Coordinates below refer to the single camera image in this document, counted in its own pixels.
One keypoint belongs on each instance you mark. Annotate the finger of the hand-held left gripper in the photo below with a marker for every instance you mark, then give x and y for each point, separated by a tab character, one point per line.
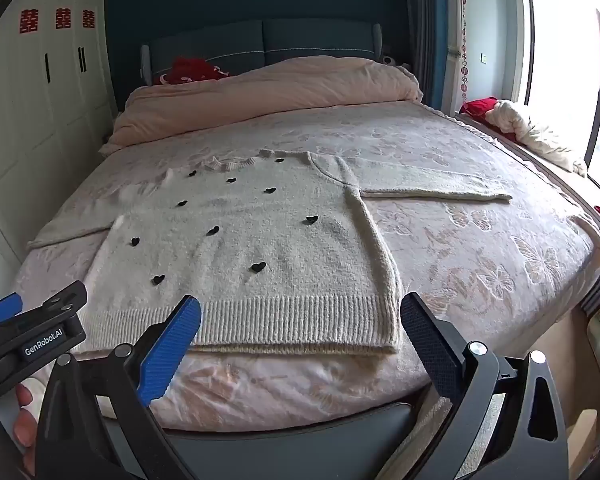
1	307
65	297

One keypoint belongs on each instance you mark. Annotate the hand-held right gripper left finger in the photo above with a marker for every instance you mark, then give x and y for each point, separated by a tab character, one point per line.
172	350

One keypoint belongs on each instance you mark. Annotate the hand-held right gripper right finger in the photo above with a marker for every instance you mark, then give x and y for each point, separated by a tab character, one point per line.
430	347

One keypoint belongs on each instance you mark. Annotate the white knit sweater black hearts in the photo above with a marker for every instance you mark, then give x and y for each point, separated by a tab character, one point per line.
260	240

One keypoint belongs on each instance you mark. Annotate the person's left hand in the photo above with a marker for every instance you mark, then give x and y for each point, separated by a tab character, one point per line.
26	430

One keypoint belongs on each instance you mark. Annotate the pink butterfly bedspread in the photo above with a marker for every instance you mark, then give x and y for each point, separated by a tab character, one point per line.
480	260

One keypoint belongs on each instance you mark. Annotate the white crumpled blanket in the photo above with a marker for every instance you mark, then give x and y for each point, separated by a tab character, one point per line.
540	135

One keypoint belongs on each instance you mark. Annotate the red cloth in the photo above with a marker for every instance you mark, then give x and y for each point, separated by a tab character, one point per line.
475	108

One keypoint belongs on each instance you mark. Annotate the red pillow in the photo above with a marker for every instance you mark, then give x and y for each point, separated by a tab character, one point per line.
190	70

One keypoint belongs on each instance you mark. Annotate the red paper cutout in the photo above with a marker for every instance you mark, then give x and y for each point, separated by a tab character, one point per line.
89	18
28	21
64	18

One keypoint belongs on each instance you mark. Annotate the pink duvet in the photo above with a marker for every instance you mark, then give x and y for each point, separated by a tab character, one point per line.
280	90

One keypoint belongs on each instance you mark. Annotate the window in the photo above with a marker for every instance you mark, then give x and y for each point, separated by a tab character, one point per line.
570	75

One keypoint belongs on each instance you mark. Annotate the grey curtain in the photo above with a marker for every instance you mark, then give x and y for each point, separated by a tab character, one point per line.
425	25

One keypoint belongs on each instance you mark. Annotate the blue upholstered headboard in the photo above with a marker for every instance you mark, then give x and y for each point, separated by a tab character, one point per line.
305	42

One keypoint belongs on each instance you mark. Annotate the dark grey bed frame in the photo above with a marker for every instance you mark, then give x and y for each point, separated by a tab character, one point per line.
290	452

